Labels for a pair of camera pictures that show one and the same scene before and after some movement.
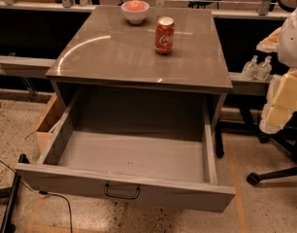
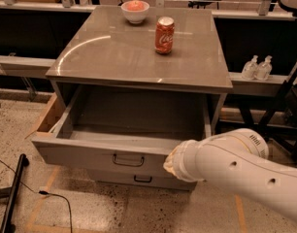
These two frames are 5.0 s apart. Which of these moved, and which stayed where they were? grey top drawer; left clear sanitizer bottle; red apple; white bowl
Moved: grey top drawer
Stayed: white bowl; left clear sanitizer bottle; red apple
